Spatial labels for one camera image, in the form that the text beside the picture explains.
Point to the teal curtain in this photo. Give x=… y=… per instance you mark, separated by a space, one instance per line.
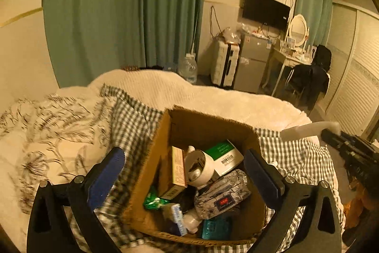
x=314 y=4
x=88 y=10
x=171 y=4

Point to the clear plastic bag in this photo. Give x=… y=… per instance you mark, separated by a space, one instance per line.
x=231 y=36

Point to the green foil packet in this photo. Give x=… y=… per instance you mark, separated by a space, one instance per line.
x=154 y=199

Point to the large clear water bottle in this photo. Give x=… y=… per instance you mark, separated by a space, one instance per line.
x=188 y=69

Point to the floral tissue pack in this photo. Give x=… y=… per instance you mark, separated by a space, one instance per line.
x=222 y=196

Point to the white suitcase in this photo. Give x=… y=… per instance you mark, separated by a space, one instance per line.
x=223 y=63

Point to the black wall television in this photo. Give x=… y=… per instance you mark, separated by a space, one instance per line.
x=265 y=10

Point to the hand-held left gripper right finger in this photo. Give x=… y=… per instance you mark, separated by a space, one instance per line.
x=262 y=179

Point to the white dressing table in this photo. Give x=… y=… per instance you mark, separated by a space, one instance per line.
x=281 y=63

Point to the grey small fridge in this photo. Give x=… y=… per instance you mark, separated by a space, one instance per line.
x=251 y=63

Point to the brown cardboard box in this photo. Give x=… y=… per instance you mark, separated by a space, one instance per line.
x=204 y=125

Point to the small picture frame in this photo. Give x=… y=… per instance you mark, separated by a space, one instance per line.
x=290 y=42

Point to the small white bottle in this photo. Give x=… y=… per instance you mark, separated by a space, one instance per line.
x=192 y=220

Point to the white oval mirror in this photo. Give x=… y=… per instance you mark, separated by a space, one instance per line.
x=297 y=30

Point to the blue pill blister pack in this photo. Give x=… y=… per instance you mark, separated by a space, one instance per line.
x=216 y=227

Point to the chair with dark clothes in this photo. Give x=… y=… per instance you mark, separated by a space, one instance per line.
x=314 y=78

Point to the orange floor bag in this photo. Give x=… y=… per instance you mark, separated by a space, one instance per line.
x=361 y=205

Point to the white louvred wardrobe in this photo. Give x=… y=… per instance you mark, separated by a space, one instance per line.
x=355 y=69

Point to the blue white small box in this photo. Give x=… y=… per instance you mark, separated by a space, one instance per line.
x=176 y=217

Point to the grey checked blanket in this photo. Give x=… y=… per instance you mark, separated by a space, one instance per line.
x=133 y=116

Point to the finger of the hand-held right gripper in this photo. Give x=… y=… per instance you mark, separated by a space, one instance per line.
x=337 y=140

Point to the green and white box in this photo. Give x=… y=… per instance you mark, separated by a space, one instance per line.
x=226 y=155

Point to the floral white quilt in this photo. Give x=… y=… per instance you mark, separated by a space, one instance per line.
x=44 y=128

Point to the white tape roll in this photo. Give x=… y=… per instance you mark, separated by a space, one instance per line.
x=201 y=170

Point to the red yellow medicine box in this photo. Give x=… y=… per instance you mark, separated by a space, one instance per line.
x=176 y=170

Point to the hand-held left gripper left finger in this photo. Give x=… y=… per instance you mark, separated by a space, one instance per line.
x=109 y=176

